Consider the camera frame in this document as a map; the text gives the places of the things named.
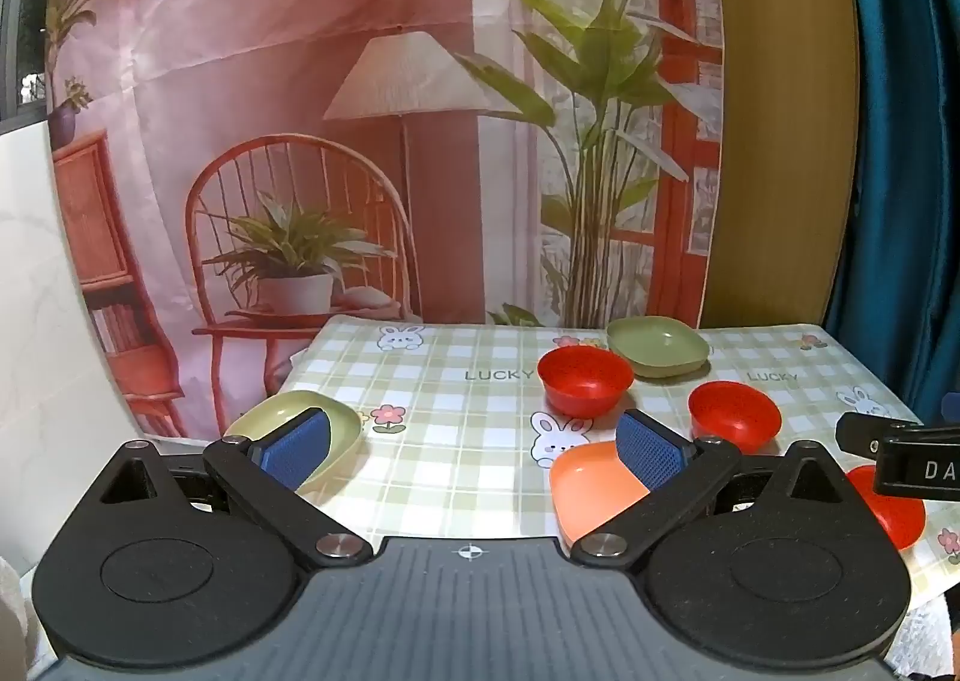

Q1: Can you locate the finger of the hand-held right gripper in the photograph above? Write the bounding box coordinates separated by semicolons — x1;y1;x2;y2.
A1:
835;413;960;499

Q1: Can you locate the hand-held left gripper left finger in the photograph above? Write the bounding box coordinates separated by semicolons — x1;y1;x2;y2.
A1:
97;409;374;571

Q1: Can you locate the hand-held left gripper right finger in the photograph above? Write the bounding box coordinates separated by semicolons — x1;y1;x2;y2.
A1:
572;409;856;569

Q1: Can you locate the red bowl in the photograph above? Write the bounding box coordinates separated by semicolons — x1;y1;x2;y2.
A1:
688;381;783;451
538;345;635;419
846;465;928;551

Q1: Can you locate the green square plate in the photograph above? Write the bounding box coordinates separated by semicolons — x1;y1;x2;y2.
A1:
605;316;712;379
223;390;363;495

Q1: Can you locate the orange square plate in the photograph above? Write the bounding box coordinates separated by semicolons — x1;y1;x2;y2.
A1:
548;442;653;548

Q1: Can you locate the white fluffy cloth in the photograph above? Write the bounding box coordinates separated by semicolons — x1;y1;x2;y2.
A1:
889;587;960;679

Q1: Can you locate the green checked rabbit tablecloth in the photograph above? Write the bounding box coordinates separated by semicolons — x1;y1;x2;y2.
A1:
274;316;960;603

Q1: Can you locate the teal curtain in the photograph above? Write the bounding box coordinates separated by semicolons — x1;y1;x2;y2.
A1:
823;0;960;421

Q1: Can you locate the tan wooden panel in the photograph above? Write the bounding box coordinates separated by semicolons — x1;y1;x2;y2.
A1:
696;0;861;332

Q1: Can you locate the printed room scene backdrop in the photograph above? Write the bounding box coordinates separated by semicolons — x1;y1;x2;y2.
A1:
45;0;727;439

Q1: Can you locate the window frame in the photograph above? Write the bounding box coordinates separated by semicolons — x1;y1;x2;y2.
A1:
0;0;59;131

